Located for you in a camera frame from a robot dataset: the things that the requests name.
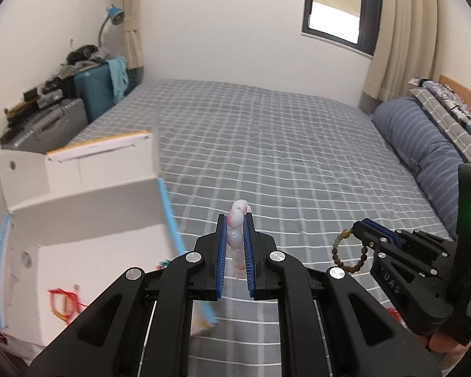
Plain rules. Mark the beige curtain beside pillow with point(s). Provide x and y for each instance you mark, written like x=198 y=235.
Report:
x=400 y=27

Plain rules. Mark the blue desk lamp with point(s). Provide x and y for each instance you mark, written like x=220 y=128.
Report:
x=115 y=13

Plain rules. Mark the beige curtain beside lamp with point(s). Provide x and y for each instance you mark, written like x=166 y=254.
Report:
x=132 y=15

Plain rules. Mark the pile of dark boxes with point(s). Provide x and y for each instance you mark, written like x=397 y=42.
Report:
x=35 y=96

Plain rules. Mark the teal suitcase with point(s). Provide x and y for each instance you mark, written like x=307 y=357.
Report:
x=94 y=90

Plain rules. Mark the dark framed window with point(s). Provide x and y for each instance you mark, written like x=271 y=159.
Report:
x=337 y=8

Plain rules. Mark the teal cloth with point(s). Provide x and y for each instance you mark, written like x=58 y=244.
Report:
x=117 y=76

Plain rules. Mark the blue striped pillow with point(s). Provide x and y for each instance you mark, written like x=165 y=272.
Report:
x=416 y=145

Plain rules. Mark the blue and yellow cardboard box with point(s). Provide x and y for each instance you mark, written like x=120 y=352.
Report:
x=102 y=251

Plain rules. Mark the grey suitcase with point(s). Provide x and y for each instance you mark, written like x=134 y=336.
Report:
x=51 y=125

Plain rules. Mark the grey plaid pillow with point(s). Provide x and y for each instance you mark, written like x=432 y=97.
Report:
x=447 y=114

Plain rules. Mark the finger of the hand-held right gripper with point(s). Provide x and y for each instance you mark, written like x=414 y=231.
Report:
x=416 y=241
x=373 y=239

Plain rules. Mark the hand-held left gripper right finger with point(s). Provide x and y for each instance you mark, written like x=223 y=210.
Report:
x=248 y=255

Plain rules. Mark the grey checked bed sheet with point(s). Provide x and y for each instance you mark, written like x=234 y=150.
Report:
x=259 y=125

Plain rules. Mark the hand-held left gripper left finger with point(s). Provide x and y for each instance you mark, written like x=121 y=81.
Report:
x=221 y=255

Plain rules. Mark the person's right hand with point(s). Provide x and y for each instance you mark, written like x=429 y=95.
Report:
x=443 y=343

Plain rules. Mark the wooden headboard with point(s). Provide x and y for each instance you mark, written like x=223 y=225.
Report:
x=463 y=88

